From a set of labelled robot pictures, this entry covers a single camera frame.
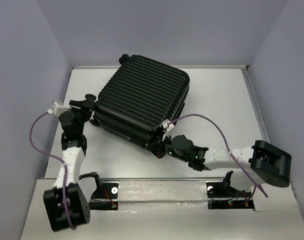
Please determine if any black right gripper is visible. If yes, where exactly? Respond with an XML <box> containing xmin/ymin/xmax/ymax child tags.
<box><xmin>146</xmin><ymin>130</ymin><xmax>189</xmax><ymax>162</ymax></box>

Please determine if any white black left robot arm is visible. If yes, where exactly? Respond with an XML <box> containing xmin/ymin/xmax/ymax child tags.
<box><xmin>43</xmin><ymin>94</ymin><xmax>102</xmax><ymax>232</ymax></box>

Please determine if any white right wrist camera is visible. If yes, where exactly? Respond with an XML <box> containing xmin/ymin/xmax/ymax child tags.
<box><xmin>160</xmin><ymin>119</ymin><xmax>175</xmax><ymax>142</ymax></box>

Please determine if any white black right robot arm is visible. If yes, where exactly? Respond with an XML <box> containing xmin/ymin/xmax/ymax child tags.
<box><xmin>146</xmin><ymin>135</ymin><xmax>291</xmax><ymax>196</ymax></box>

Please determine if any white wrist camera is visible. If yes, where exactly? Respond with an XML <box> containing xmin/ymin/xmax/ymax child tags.
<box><xmin>160</xmin><ymin>119</ymin><xmax>175</xmax><ymax>142</ymax></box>
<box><xmin>47</xmin><ymin>99</ymin><xmax>71</xmax><ymax>117</ymax></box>

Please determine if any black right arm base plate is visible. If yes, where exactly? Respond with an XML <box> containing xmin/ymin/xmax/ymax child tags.
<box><xmin>206</xmin><ymin>182</ymin><xmax>254</xmax><ymax>210</ymax></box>

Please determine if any black hard-shell suitcase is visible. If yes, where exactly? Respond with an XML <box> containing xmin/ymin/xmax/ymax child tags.
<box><xmin>90</xmin><ymin>54</ymin><xmax>190</xmax><ymax>149</ymax></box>

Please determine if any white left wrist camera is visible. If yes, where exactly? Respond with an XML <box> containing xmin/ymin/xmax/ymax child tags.
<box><xmin>47</xmin><ymin>99</ymin><xmax>71</xmax><ymax>117</ymax></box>

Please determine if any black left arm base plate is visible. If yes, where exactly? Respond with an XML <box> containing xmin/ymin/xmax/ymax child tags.
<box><xmin>89</xmin><ymin>181</ymin><xmax>119</xmax><ymax>211</ymax></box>

